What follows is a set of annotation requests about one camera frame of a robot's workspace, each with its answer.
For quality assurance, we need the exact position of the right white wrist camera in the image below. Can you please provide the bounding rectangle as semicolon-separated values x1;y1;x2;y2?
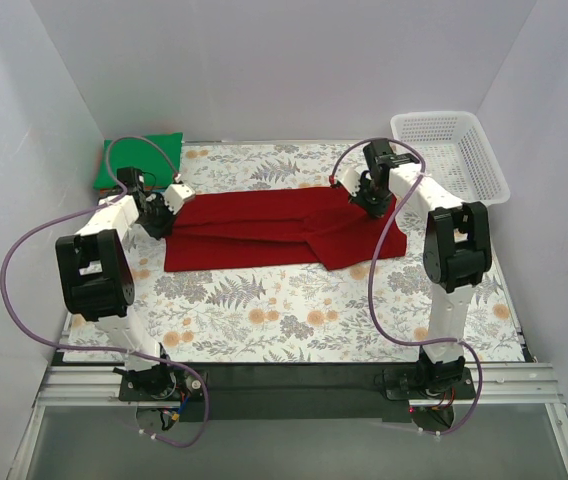
329;167;361;197

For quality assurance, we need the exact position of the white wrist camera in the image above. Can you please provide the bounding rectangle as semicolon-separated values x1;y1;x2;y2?
163;183;196;215
329;167;361;197

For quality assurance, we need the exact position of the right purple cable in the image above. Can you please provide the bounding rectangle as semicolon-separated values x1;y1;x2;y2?
329;138;482;437

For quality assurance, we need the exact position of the aluminium rail frame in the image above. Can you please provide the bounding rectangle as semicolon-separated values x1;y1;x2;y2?
8;362;568;479

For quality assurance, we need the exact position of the red t-shirt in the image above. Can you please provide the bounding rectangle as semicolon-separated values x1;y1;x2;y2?
164;187;407;273

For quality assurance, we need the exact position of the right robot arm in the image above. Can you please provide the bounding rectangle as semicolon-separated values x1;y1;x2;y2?
331;138;492;394

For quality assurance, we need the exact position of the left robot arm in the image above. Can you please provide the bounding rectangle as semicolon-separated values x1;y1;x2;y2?
55;167;177;399

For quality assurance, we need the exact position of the green folded t-shirt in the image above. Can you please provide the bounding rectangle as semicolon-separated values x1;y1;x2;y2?
109;132;183;188

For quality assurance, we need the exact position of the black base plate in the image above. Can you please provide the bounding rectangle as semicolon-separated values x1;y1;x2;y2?
113;363;477;423

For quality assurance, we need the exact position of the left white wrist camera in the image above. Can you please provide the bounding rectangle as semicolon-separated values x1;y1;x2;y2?
163;183;196;215

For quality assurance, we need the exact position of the orange folded t-shirt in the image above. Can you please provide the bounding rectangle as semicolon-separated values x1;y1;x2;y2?
98;187;155;198

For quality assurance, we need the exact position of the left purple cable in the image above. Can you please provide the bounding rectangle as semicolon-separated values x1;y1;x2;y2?
0;135;212;448

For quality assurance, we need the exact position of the purple cable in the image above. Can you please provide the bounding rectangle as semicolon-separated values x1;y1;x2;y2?
329;138;482;437
0;135;212;448

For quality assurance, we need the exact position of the white plastic basket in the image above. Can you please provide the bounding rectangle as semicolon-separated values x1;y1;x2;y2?
390;111;510;206

